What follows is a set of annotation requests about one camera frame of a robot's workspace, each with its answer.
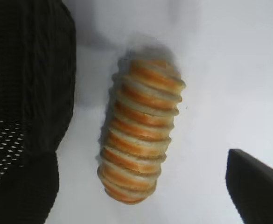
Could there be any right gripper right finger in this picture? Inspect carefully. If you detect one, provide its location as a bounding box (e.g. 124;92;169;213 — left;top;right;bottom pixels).
224;148;273;224

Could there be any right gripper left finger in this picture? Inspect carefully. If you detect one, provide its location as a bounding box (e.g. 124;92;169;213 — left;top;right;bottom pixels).
0;151;60;224

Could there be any dark brown wicker basket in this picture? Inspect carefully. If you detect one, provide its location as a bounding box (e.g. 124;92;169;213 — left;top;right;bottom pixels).
0;0;77;187

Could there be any long striped bread roll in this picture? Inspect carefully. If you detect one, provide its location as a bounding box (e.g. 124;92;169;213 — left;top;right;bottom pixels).
96;58;187;206

